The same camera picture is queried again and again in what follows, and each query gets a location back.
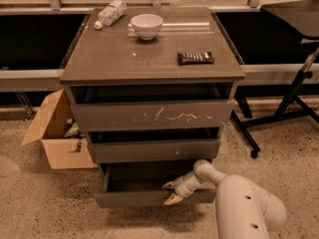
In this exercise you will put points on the dark grey drawer cabinet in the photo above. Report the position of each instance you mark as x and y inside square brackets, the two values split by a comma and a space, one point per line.
[114, 65]

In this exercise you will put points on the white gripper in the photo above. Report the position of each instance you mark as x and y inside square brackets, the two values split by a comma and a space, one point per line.
[181, 186]

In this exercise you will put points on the clear plastic water bottle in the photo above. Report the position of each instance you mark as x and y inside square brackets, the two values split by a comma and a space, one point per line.
[113, 12]

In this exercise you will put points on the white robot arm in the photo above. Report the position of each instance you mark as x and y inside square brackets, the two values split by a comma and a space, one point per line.
[244, 210]

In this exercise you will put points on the grey middle drawer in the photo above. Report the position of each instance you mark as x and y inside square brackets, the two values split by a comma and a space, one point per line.
[154, 150]

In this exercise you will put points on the dark chocolate bar wrapper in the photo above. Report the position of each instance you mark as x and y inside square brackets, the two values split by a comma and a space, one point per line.
[194, 58]

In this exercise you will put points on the black rolling stand table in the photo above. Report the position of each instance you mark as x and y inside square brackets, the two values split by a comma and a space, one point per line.
[301, 17]

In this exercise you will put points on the green trash in box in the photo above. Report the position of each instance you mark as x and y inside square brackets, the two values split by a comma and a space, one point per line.
[73, 130]

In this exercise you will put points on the white ceramic bowl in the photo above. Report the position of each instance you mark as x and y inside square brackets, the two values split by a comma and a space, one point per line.
[147, 26]

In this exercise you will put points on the grey top drawer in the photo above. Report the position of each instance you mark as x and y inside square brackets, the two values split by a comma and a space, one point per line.
[143, 116]

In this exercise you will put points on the open cardboard box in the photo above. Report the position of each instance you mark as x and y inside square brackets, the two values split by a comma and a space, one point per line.
[49, 125]

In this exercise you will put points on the grey bottom drawer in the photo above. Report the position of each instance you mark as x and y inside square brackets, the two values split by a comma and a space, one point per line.
[133, 184]

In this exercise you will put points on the grey drawer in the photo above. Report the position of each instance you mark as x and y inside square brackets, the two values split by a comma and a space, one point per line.
[133, 184]
[154, 150]
[143, 116]

